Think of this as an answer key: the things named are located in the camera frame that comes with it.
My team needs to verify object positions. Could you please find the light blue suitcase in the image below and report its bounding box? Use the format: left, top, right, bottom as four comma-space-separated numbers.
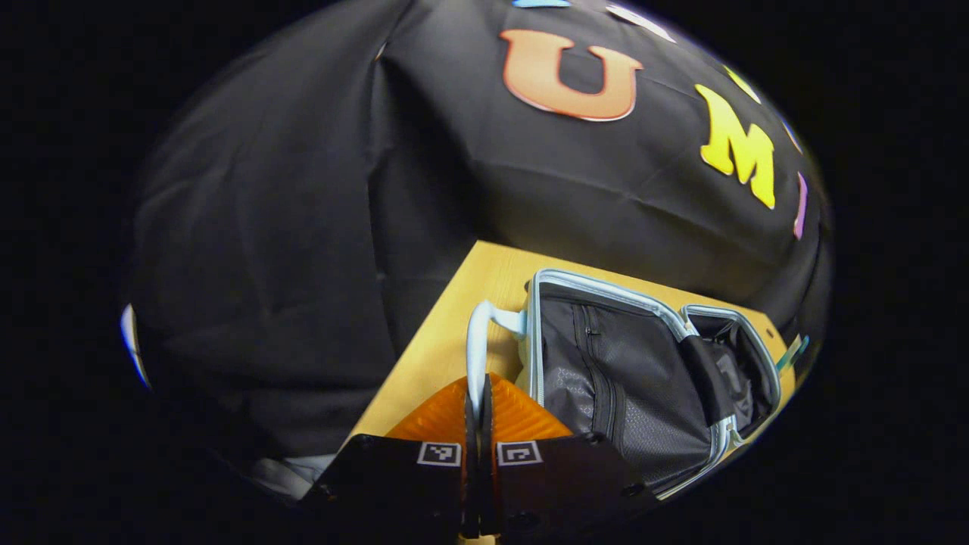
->
466, 268, 784, 502

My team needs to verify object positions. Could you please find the black backdrop cloth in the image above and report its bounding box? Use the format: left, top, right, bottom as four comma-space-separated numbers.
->
125, 0, 833, 485

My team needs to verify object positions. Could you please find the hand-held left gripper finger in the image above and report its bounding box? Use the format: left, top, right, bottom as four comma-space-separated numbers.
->
301, 375, 481, 543
481, 372, 661, 543

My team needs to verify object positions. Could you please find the teal skincare bottle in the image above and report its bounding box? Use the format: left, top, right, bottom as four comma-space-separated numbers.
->
776, 333, 811, 375

